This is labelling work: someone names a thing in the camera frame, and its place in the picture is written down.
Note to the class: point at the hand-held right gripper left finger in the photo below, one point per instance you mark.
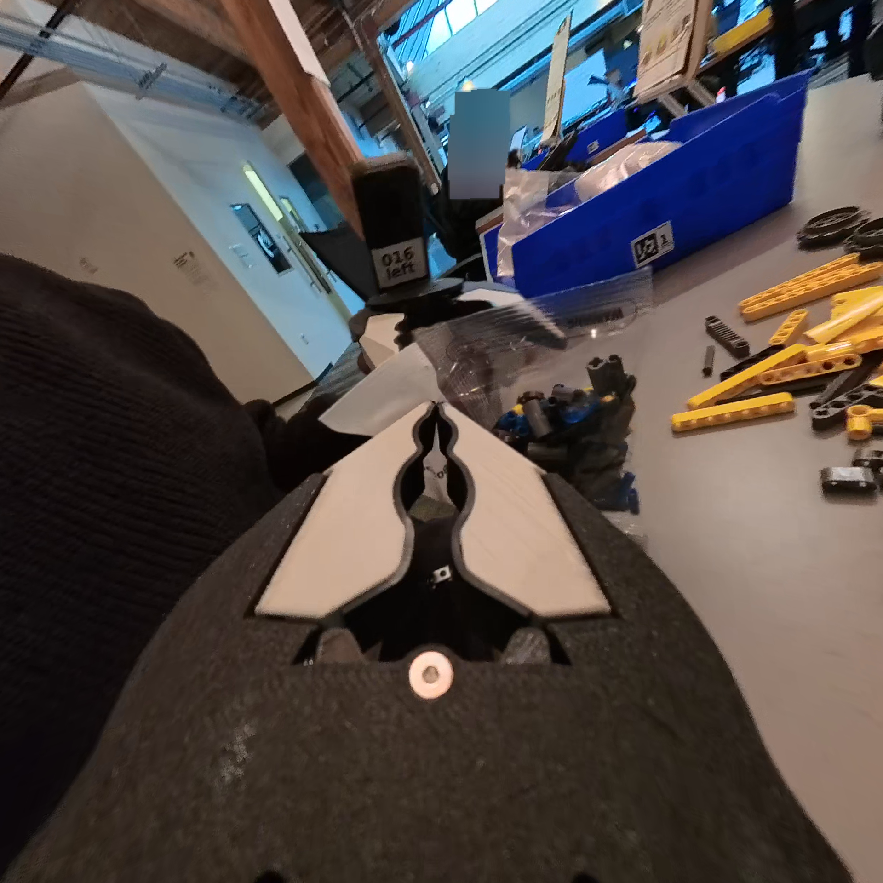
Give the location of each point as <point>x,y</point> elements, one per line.
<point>345,538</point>

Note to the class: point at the crumpled clear plastic bag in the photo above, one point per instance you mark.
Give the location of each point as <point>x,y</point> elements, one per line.
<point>628,165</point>
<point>538,214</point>

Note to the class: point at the upright instruction booklet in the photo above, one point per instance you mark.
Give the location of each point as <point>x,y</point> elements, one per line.
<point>672,48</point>
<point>557,76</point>

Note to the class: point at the blue plastic bin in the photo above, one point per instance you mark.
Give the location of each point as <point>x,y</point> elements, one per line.
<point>690,186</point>
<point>586,141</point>

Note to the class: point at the white paper notice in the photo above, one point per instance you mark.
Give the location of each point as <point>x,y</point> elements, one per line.
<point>300,38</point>

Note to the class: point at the person's left forearm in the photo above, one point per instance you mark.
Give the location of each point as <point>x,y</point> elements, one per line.
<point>103,448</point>

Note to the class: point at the cluster of black grey wheels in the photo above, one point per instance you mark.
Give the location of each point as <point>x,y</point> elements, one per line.
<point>828,227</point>

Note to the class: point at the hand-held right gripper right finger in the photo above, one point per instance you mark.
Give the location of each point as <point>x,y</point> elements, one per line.
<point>524,538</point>

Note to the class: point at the wooden support post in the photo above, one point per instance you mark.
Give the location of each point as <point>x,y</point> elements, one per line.
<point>296,90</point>

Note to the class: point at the clear plastic parts bag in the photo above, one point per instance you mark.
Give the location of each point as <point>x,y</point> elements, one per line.
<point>565,428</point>

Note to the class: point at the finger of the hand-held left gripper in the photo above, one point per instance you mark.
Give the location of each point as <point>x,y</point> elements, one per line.
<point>490,303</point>
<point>381,338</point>

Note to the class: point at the pile of yellow building pieces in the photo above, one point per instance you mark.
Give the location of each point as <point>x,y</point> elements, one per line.
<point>759,407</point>

